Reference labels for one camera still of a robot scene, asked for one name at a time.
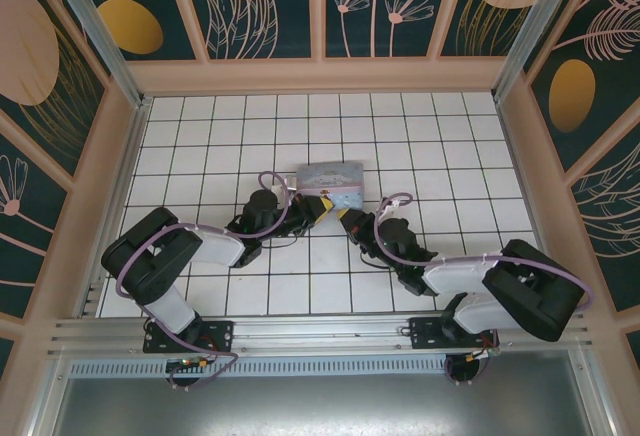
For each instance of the blue cartoon tin box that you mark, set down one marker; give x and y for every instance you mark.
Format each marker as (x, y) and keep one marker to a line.
(330, 178)

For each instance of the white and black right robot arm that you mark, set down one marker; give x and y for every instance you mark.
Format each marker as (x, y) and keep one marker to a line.
(460, 273)

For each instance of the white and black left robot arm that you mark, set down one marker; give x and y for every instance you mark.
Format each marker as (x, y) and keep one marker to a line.
(220, 246)

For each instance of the grey metal sheet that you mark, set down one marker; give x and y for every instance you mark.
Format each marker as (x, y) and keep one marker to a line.
(320, 406)

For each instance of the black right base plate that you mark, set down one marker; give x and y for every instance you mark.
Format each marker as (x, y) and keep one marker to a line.
(425, 336)

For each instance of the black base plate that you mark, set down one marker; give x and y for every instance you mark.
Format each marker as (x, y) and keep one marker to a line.
(425, 336)
(220, 336)

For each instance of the aluminium mounting rail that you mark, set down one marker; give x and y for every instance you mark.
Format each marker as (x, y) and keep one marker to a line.
(320, 332)

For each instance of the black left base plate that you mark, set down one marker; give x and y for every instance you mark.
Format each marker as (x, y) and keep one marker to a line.
(220, 336)

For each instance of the aluminium corner post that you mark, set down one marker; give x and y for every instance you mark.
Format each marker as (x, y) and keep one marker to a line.
(525, 31)
(98, 31)

